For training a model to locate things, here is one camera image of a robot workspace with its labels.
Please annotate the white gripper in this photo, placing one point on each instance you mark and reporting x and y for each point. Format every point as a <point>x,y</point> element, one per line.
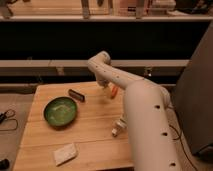
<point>103,83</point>

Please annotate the orange red pepper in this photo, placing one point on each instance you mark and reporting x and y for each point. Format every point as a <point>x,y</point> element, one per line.
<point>114,92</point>

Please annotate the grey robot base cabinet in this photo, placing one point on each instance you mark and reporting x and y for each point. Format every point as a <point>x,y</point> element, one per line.
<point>193,96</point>

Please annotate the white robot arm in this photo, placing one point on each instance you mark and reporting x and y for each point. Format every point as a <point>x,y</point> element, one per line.
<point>144,106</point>

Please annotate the green ceramic bowl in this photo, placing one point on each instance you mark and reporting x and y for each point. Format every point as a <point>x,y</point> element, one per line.
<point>60,111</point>

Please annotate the dark rectangular candy bar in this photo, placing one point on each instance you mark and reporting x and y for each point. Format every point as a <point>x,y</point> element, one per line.
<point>76,95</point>

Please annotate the white toy bottle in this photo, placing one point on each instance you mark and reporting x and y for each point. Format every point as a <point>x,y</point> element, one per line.
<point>119,126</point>

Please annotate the wooden table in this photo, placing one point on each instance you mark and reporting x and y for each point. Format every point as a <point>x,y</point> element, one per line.
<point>90,132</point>

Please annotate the white sponge block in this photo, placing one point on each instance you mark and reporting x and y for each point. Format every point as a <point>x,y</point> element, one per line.
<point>65,153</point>

